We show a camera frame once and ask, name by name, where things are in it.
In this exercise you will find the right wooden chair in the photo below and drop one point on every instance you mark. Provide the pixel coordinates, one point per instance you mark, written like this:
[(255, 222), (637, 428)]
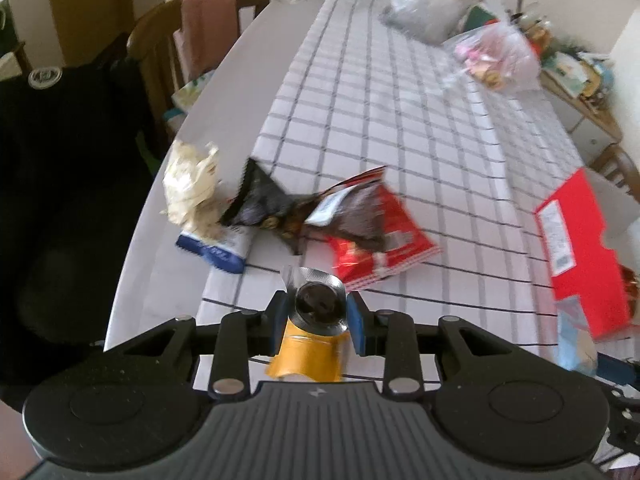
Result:
[(616, 166)]

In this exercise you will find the wooden door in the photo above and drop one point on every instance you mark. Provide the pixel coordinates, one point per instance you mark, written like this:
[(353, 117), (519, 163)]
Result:
[(85, 5)]

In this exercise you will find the white checkered tablecloth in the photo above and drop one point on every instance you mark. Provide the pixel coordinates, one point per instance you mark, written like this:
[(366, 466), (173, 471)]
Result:
[(470, 165)]

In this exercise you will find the wooden chair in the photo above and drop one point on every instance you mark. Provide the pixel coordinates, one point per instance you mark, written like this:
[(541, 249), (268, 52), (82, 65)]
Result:
[(155, 45), (616, 166)]

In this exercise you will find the cream wrapper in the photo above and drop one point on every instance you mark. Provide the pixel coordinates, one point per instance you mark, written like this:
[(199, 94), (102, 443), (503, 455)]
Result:
[(189, 183)]

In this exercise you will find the red cardboard box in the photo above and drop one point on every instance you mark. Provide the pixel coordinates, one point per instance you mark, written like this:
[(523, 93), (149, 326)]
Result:
[(580, 223)]

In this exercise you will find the white drawer cabinet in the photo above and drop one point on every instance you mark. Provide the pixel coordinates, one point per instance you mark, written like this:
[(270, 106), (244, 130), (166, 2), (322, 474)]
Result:
[(592, 131)]

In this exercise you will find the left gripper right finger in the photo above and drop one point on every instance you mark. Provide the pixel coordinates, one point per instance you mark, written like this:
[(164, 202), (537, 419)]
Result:
[(391, 335)]

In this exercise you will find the pink cloth on chair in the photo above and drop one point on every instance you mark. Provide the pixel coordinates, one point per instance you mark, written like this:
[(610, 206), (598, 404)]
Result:
[(208, 31)]

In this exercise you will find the blue white snack packet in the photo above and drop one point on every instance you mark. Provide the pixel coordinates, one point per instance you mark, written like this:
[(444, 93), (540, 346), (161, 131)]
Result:
[(227, 253)]

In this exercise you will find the light blue snack packet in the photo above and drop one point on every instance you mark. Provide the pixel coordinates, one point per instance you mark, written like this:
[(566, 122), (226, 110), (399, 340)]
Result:
[(576, 348)]

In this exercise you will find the dark red Oreo packet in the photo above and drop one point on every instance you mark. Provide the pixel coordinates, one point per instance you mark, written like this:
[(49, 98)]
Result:
[(631, 286)]

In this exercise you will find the yellow snack pouch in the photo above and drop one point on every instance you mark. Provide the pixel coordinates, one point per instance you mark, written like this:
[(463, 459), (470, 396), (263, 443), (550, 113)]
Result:
[(316, 331)]

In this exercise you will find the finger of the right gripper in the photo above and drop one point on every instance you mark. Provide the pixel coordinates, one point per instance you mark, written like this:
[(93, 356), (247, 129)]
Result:
[(619, 372)]

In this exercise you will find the orange green box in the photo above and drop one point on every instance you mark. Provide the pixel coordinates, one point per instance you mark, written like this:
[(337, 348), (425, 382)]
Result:
[(475, 17)]

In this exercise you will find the red chips bag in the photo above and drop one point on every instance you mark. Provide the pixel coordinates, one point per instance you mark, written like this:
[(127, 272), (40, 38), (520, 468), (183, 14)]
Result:
[(405, 244)]

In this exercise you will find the black snack wrapper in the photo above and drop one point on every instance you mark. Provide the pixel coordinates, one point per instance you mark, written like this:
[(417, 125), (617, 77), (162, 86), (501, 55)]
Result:
[(260, 201)]

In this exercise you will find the black jacket with badge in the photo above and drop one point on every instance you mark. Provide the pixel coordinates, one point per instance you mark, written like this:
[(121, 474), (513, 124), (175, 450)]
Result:
[(73, 183)]

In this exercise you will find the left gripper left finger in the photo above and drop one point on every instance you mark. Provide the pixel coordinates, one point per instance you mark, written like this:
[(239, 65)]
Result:
[(241, 336)]

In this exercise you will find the floral oven mitt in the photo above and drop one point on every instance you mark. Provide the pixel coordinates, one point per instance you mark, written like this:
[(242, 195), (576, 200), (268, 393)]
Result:
[(185, 98)]

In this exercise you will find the left wooden chair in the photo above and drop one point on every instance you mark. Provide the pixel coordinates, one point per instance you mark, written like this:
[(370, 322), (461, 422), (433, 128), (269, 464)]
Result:
[(155, 45)]

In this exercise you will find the small clear bag with snacks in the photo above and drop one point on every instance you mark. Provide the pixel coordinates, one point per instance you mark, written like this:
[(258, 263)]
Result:
[(498, 56)]

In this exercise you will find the tissue box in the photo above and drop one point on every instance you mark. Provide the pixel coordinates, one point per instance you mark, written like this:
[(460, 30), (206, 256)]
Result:
[(567, 72)]

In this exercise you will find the dark brown snack bag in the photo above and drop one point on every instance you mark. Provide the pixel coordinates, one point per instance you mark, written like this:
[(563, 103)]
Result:
[(351, 212)]

